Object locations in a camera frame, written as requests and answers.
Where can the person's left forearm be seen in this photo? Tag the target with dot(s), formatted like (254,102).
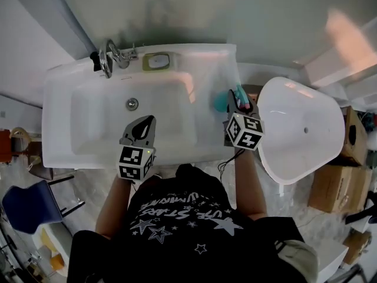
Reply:
(112,205)

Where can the teal cleaning sponge brush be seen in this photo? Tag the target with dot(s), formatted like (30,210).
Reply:
(219,102)

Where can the white rectangular sink basin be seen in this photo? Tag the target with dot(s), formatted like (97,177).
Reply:
(212,134)

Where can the chrome faucet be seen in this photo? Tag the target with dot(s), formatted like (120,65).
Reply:
(105,60)

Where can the large cardboard box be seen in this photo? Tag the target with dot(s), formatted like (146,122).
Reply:
(335,187)

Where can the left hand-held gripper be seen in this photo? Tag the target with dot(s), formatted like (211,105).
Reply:
(135,161)

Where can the white box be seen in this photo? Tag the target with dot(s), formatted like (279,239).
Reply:
(332,261)

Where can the metal sink drain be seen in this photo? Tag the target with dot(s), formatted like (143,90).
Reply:
(132,103)

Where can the blue chair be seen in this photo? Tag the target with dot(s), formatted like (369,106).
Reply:
(29,205)

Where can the green and white tub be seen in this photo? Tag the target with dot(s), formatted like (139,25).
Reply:
(294,134)

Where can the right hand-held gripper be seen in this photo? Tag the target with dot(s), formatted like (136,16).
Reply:
(244,131)

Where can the small cardboard box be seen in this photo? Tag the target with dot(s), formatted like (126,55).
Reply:
(356,243)

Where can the wooden chair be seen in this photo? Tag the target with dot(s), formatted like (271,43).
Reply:
(17,129)

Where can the cardboard box with hole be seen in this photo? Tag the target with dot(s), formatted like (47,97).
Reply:
(357,146)

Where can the person's right forearm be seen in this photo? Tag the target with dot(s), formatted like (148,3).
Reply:
(250,184)

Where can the soap dish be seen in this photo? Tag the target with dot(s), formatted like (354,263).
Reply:
(156,61)

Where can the person's black printed t-shirt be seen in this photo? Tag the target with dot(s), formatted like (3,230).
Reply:
(176,246)

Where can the beige fabric bag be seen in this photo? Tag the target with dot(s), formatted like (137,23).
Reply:
(297,261)

